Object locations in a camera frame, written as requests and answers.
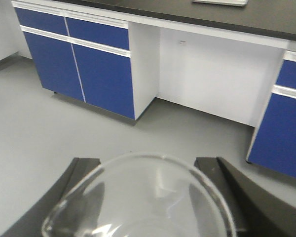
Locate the blue white left cabinet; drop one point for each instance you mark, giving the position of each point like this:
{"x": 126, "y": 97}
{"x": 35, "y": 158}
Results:
{"x": 92, "y": 55}

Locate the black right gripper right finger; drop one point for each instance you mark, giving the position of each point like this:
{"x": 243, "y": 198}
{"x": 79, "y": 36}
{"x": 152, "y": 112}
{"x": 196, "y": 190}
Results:
{"x": 256, "y": 212}

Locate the clear glass beaker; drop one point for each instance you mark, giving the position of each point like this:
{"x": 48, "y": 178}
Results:
{"x": 142, "y": 195}

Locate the silver metal tray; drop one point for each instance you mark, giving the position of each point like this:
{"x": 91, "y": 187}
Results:
{"x": 239, "y": 3}

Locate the blue white right cabinet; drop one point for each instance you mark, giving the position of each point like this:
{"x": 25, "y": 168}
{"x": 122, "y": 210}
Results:
{"x": 274, "y": 141}

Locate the blue white cabinet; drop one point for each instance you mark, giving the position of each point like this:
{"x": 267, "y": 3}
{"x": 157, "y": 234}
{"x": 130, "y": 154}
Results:
{"x": 92, "y": 55}
{"x": 274, "y": 141}

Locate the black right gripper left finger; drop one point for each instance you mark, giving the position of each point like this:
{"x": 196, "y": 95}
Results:
{"x": 29, "y": 225}

